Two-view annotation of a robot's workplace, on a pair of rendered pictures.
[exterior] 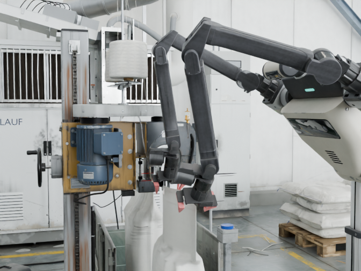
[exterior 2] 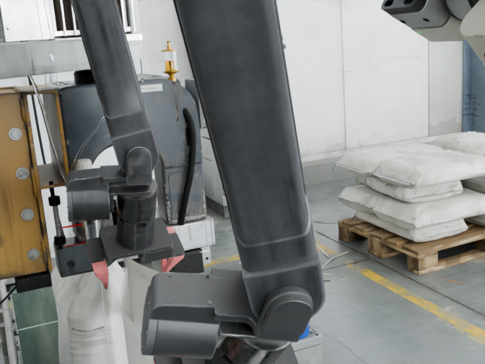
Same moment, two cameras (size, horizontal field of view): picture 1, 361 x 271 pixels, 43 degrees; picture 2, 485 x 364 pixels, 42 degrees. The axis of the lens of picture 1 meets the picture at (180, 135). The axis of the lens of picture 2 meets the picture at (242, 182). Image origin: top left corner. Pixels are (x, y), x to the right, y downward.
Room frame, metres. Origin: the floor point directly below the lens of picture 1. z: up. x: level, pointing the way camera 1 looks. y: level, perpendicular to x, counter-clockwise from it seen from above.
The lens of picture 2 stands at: (1.03, -0.02, 1.40)
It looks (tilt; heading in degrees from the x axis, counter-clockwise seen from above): 13 degrees down; 354
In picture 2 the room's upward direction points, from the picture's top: 4 degrees counter-clockwise
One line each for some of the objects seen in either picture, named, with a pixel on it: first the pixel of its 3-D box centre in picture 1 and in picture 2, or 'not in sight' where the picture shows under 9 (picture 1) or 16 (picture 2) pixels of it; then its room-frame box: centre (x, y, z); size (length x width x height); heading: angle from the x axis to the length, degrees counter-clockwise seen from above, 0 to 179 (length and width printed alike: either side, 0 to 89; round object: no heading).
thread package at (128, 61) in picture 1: (128, 60); not in sight; (1.97, 0.22, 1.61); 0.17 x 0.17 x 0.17
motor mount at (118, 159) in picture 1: (112, 146); not in sight; (2.01, 0.30, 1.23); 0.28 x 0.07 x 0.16; 16
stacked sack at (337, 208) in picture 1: (320, 202); (406, 181); (4.73, -1.47, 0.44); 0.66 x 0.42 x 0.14; 10
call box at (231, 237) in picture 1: (226, 234); (294, 346); (2.12, -0.22, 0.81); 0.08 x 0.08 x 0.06; 16
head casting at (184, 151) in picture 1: (164, 145); (119, 141); (2.29, 0.08, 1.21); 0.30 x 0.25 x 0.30; 16
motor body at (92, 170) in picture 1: (95, 154); not in sight; (1.92, 0.36, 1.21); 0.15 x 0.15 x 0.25
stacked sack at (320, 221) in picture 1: (336, 217); (434, 205); (4.54, -1.57, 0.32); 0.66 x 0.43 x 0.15; 108
